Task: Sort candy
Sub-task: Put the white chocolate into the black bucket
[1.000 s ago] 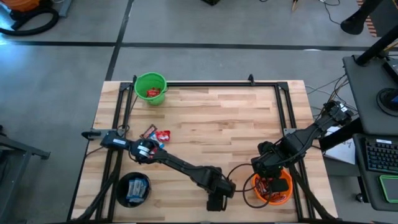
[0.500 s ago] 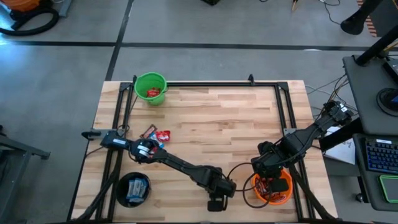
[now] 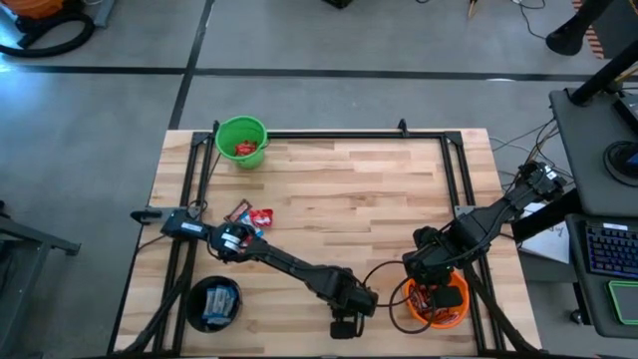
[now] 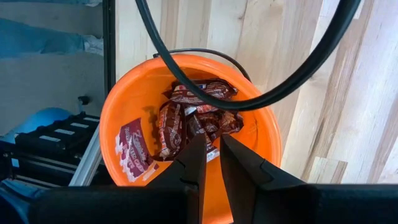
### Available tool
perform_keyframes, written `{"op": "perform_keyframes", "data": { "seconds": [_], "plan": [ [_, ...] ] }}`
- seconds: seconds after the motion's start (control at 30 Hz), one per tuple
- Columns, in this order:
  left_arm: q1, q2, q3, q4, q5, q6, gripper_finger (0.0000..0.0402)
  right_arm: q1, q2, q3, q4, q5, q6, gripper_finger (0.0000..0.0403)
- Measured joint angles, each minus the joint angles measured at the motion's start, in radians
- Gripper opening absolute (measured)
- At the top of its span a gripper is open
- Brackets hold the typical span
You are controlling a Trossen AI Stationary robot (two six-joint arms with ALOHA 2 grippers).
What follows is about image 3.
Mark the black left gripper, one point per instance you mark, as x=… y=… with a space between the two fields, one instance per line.
x=356 y=300

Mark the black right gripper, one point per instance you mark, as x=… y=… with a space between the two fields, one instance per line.
x=428 y=256

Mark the silver blue candy bar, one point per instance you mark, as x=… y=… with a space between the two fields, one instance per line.
x=222 y=299
x=246 y=219
x=210 y=301
x=219 y=320
x=232 y=299

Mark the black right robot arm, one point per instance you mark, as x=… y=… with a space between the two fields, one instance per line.
x=486 y=222

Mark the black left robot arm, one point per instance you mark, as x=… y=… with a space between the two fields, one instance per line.
x=299 y=266

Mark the orange plastic bucket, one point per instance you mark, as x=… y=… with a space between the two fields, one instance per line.
x=463 y=309

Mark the white power adapter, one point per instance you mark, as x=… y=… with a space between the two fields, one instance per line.
x=532 y=208

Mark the white paper sheet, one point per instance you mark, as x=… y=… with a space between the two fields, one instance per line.
x=553 y=244

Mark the grey keyboard shelf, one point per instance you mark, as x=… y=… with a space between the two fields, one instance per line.
x=578 y=309

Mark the black plastic bucket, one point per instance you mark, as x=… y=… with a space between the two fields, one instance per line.
x=195 y=309

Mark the black backlit keyboard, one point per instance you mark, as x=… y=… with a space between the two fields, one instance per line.
x=610 y=249

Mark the grey desk top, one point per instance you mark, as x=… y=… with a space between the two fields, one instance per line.
x=583 y=149

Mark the green-edged black pad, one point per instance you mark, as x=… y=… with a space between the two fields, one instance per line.
x=625 y=301

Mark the green plastic monster bucket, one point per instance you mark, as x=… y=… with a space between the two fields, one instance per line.
x=229 y=132

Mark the black headset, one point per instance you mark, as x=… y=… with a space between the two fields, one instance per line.
x=625 y=157

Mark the black electronic device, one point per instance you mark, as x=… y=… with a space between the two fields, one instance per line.
x=629 y=112

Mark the tan pointed object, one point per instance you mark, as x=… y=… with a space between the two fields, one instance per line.
x=472 y=7

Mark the orange black striped mat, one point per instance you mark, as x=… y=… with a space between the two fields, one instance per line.
x=595 y=47

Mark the black box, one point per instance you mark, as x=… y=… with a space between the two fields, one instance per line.
x=339 y=3

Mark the grey metal cart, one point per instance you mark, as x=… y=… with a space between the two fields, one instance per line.
x=30 y=234

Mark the orange vacuum cleaner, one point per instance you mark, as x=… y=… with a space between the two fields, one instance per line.
x=35 y=6

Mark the black frame clamp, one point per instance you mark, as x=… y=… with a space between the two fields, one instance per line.
x=403 y=128

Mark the black aluminium table frame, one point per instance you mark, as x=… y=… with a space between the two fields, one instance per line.
x=359 y=134

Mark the black camera stand pole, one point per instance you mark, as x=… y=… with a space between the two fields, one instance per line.
x=603 y=75

